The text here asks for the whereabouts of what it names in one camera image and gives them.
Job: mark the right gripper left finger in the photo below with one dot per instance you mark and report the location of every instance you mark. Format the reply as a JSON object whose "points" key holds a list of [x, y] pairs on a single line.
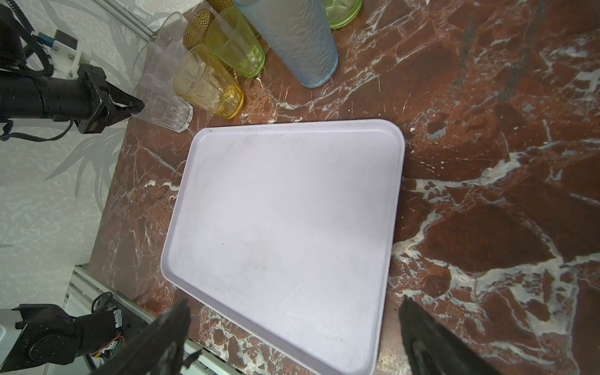
{"points": [[158, 349]]}

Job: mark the clear faceted glass front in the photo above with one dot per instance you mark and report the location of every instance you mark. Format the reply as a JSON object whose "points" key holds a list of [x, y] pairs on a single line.
{"points": [[162, 107]]}

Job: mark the yellow short glass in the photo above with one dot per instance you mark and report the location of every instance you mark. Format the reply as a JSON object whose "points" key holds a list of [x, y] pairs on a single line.
{"points": [[202, 80]]}

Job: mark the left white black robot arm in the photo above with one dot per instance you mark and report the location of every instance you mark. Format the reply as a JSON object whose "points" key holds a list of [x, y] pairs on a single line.
{"points": [[52, 78]]}

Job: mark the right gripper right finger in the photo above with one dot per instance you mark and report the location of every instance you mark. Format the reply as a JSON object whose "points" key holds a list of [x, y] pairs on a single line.
{"points": [[433, 349]]}

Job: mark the lilac plastic tray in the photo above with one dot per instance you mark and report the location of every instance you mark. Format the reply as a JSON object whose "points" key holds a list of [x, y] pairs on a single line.
{"points": [[287, 230]]}

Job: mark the amber dotted glass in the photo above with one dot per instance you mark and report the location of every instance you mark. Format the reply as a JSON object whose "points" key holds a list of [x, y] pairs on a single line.
{"points": [[220, 5], [195, 32]]}

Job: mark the amber dotted glass rear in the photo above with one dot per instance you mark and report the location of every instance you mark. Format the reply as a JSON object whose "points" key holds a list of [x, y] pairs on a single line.
{"points": [[220, 5]]}

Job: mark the tall blue frosted glass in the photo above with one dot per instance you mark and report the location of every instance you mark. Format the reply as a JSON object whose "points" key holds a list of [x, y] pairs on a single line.
{"points": [[299, 34]]}

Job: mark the green short glass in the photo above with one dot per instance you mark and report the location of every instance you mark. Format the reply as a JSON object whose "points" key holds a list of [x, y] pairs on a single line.
{"points": [[232, 40]]}

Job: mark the amber dotted glass front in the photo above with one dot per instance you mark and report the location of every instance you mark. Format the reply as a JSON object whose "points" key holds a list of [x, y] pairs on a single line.
{"points": [[195, 32]]}

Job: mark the tall green glass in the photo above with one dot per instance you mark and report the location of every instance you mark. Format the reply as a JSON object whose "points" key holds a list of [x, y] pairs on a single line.
{"points": [[341, 12]]}

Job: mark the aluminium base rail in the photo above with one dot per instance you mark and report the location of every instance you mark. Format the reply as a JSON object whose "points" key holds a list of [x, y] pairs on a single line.
{"points": [[85, 292]]}

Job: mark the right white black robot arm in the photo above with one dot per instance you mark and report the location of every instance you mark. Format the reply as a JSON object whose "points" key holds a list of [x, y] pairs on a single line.
{"points": [[36, 334]]}

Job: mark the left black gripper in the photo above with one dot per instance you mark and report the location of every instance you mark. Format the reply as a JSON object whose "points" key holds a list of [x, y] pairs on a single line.
{"points": [[108, 103]]}

